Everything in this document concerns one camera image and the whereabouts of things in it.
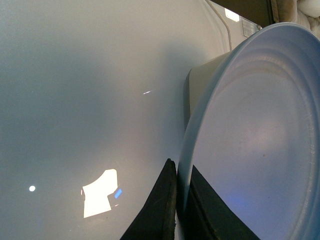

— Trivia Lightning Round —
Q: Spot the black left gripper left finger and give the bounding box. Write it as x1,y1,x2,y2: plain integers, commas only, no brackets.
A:
121,159,177,240

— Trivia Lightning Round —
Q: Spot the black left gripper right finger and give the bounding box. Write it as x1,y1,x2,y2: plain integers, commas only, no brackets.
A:
183,166,259,240

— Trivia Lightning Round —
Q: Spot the white toaster power cable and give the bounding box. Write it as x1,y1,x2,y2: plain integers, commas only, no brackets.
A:
204,0,233,52

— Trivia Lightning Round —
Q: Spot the light blue plate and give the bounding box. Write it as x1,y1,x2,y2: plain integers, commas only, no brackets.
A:
177,22,320,240

